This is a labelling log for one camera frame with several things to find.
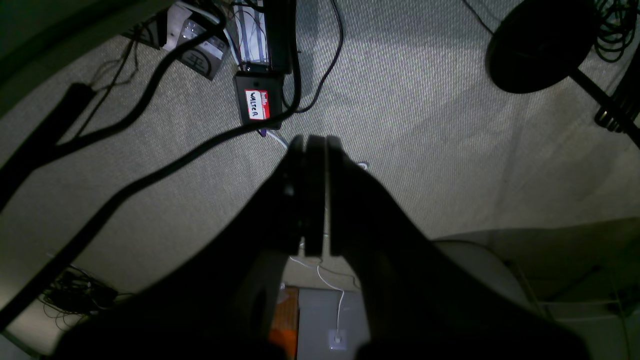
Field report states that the grey power adapter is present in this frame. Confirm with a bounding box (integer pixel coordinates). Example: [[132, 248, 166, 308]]
[[160, 1, 230, 81]]

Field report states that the thin white cable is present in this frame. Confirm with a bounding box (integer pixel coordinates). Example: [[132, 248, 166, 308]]
[[289, 255, 361, 346]]

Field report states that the thick black cable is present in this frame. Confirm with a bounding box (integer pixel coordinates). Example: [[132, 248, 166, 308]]
[[0, 0, 302, 331]]

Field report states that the black box with name label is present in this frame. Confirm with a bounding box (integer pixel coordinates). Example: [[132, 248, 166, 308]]
[[233, 71, 284, 125]]

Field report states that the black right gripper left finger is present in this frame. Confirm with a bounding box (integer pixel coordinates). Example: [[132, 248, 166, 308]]
[[55, 136, 326, 360]]

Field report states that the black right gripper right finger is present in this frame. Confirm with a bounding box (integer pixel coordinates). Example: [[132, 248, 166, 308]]
[[326, 136, 590, 360]]

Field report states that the black round stand base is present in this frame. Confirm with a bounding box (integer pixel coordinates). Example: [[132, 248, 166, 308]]
[[485, 0, 598, 94]]

